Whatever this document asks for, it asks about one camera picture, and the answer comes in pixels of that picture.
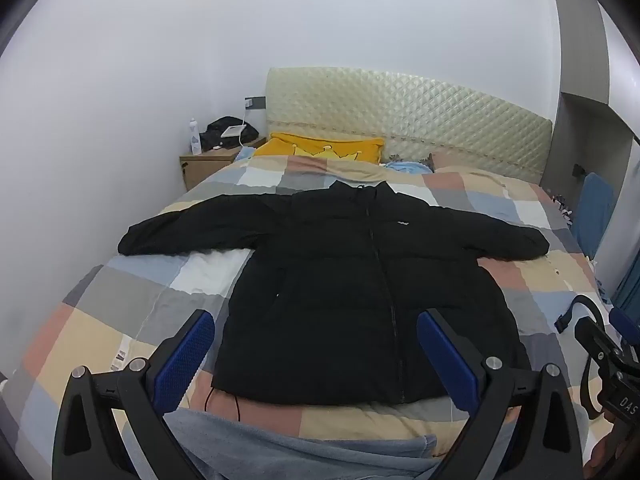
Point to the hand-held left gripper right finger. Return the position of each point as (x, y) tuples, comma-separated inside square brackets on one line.
[(450, 355)]

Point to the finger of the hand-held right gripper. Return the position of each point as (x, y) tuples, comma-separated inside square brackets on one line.
[(625, 325)]

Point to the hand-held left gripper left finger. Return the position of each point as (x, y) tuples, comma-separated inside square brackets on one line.
[(182, 360)]

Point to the black puffer jacket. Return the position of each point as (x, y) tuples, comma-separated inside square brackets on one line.
[(340, 285)]

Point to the person's right hand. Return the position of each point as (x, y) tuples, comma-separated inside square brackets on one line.
[(600, 447)]

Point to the teal cloth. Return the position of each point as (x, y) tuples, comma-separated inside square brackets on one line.
[(629, 275)]

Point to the checkered patchwork blanket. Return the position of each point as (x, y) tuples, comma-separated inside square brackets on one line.
[(100, 320)]

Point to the blue garment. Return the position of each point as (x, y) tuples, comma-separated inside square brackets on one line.
[(595, 210)]

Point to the person's grey blue clothing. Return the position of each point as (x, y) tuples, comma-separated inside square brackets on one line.
[(300, 455)]

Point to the wooden nightstand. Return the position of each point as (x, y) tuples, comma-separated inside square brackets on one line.
[(200, 170)]

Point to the light blue cloth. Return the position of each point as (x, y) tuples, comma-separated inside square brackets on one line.
[(407, 167)]

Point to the white plastic bottle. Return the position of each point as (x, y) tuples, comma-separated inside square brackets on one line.
[(195, 140)]

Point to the black bag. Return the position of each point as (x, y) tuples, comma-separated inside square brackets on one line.
[(217, 135)]

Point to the white flat box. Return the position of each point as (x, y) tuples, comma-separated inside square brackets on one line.
[(232, 131)]

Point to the yellow pillow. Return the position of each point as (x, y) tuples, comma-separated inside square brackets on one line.
[(320, 146)]

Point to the cream quilted headboard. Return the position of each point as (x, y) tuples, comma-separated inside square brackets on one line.
[(400, 110)]

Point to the grey wardrobe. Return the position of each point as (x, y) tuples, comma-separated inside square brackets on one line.
[(580, 50)]

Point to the black wall hook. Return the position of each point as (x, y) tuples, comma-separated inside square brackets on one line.
[(578, 170)]

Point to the grey wall socket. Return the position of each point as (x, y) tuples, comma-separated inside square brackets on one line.
[(257, 103)]

